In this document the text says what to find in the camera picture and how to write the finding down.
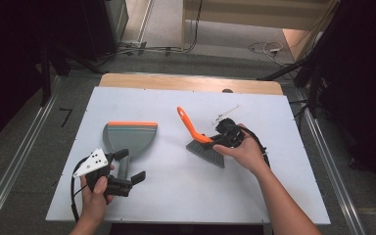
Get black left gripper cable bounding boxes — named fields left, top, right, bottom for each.
left=70, top=158, right=90, bottom=223

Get dark cabinet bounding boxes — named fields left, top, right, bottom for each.
left=79, top=0, right=130, bottom=63

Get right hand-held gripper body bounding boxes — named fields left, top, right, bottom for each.
left=211, top=104, right=247, bottom=149

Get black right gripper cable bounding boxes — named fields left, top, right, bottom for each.
left=240, top=124, right=272, bottom=169

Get person's right hand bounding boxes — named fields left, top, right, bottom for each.
left=211, top=122, right=272, bottom=178

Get bundle of floor cables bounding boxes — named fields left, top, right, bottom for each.
left=104, top=0, right=205, bottom=58

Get person's left hand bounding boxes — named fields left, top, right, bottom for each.
left=78, top=164, right=116, bottom=223

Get black tripod stand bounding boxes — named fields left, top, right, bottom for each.
left=257, top=48, right=324, bottom=118

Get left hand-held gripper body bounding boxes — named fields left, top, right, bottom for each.
left=72, top=148, right=134, bottom=199

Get black metal stand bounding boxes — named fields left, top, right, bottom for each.
left=39, top=45, right=53, bottom=108

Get grey dustpan with orange edge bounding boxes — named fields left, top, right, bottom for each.
left=102, top=120, right=159, bottom=181

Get orange-handled grey brush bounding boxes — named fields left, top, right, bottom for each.
left=176, top=106, right=226, bottom=169

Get white board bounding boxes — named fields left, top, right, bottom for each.
left=45, top=85, right=332, bottom=226

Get aluminium floor rail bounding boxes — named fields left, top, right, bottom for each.
left=0, top=74, right=64, bottom=235
left=293, top=87, right=368, bottom=235

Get wooden table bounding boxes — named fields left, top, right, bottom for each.
left=98, top=72, right=285, bottom=97

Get white floor cable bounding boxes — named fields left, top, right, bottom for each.
left=248, top=40, right=288, bottom=68

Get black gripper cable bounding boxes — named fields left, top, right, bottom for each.
left=70, top=158, right=90, bottom=223
left=240, top=124, right=272, bottom=169

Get light wooden shelf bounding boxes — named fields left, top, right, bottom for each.
left=180, top=0, right=341, bottom=52

